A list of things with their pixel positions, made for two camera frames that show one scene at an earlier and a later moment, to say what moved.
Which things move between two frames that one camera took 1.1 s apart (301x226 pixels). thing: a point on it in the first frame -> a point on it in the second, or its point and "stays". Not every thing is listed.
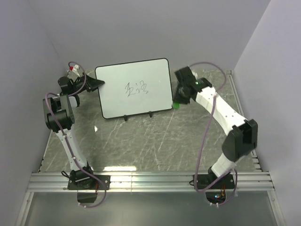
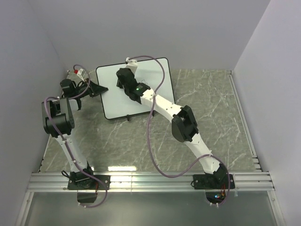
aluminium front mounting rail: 245,181 stays
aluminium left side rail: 23,214 stays
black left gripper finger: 94,82 -> 97,88
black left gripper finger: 91,84 -> 96,93
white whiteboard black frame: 135,88 stays
